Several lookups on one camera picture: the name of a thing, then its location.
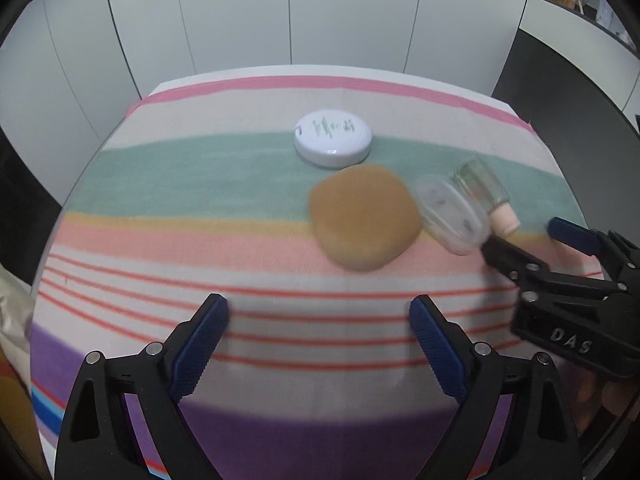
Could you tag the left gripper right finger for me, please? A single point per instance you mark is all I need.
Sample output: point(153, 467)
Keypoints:
point(539, 438)

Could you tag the white round compact case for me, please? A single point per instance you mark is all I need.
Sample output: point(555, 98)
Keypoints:
point(332, 139)

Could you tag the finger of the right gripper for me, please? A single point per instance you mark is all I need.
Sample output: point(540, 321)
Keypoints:
point(511, 261)
point(618, 256)

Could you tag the person's right hand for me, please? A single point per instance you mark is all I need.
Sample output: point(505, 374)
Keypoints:
point(589, 392)

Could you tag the glass bottle pink cap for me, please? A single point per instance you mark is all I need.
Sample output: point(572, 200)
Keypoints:
point(478, 181)

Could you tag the brown round sponge puff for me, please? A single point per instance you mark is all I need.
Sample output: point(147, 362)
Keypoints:
point(363, 217)

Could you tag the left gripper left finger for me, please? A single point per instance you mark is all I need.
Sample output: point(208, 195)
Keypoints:
point(97, 438)

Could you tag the striped colourful blanket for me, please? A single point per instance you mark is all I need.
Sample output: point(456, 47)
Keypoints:
point(200, 190)

